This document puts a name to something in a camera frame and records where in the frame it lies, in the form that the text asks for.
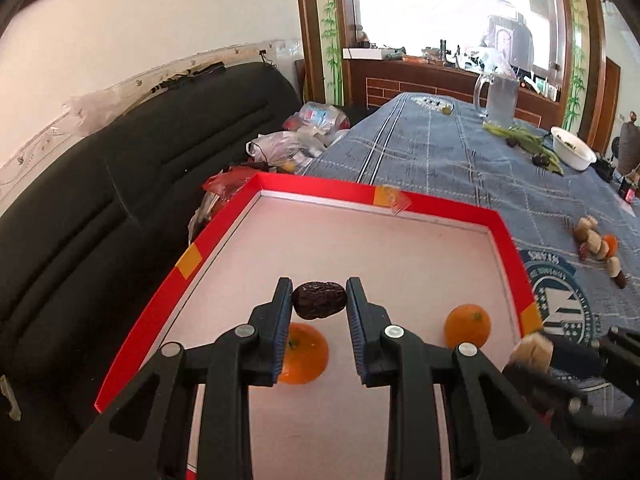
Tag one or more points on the white bowl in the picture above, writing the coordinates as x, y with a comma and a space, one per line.
572, 149

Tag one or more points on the pile of green bean pods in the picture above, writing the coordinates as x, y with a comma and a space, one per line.
520, 137

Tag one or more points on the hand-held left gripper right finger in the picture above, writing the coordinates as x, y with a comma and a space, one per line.
357, 345

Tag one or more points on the small dark jar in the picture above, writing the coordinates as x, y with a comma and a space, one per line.
628, 190

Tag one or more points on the dark red date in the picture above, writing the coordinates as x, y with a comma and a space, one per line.
320, 300
584, 250

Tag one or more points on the brown longan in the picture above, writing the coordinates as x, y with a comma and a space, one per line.
620, 280

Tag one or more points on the white box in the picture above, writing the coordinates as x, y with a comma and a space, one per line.
367, 53

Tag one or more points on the clear plastic wall cover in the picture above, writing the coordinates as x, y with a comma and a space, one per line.
100, 100

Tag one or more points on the black sofa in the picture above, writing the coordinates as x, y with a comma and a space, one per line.
100, 210

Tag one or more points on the wooden archway frame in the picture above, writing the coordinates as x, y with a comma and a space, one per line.
305, 35

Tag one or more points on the red rimmed cardboard tray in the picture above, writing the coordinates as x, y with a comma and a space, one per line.
375, 240

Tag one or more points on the red and blue plastic bag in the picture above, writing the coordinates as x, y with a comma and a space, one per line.
320, 117

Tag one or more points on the glass pitcher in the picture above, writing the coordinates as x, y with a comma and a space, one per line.
497, 92

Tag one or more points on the white plastic bag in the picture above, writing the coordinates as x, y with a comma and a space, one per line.
280, 145

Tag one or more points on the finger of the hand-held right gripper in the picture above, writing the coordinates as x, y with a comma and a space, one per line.
575, 357
545, 390

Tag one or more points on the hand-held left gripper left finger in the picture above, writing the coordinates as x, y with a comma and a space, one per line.
281, 345

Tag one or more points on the orange mandarin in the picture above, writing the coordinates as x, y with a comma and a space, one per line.
467, 325
610, 245
306, 355

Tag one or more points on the translucent white bag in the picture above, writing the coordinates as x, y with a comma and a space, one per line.
487, 57

